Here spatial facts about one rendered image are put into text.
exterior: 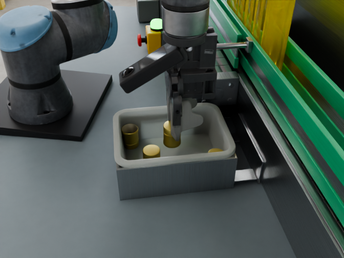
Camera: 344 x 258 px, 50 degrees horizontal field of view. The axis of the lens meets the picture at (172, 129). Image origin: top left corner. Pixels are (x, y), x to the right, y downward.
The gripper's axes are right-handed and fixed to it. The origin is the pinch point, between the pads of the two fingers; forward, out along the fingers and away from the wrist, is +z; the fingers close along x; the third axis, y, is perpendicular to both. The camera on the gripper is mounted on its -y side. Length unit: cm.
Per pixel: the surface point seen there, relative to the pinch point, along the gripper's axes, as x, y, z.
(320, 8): 16.4, 34.2, -16.4
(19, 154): 7.2, -32.2, 9.1
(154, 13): 78, 4, 6
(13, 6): 334, -115, 85
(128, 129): 6.4, -8.4, 4.0
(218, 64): 17.9, 13.3, -3.9
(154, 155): -4.1, -4.0, 2.8
